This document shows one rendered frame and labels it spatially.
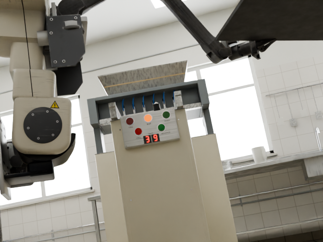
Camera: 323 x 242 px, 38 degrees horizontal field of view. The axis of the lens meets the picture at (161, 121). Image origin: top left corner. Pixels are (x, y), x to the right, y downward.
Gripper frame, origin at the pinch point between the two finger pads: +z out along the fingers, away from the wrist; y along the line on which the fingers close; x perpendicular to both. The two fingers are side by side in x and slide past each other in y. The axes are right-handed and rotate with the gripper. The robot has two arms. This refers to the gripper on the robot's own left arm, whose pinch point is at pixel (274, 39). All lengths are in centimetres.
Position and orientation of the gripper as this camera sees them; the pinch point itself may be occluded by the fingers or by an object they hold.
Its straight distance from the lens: 195.0
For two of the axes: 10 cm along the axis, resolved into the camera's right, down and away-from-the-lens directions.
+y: 1.1, 9.6, -2.6
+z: 8.2, -2.3, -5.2
